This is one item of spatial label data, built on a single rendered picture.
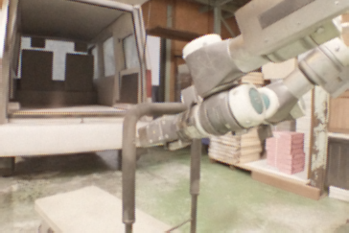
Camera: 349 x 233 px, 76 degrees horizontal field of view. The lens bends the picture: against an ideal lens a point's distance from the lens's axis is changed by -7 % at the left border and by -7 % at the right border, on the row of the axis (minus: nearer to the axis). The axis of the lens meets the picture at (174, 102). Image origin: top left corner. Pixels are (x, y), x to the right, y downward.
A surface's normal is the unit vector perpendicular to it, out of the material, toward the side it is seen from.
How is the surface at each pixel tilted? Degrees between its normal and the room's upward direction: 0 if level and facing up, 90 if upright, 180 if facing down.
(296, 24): 95
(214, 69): 101
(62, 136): 88
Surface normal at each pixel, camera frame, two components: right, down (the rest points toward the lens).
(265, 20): -0.74, 0.08
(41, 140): 0.50, 0.01
